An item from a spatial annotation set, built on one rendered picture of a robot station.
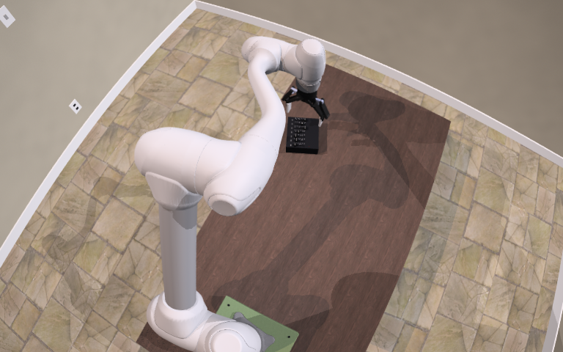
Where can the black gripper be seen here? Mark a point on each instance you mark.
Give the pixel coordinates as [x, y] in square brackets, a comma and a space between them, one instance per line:
[318, 104]

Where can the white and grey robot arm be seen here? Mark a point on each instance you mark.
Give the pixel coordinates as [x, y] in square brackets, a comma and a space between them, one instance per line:
[180, 164]

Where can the dark grey lighting desk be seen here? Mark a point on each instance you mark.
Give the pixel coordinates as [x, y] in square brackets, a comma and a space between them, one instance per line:
[307, 134]

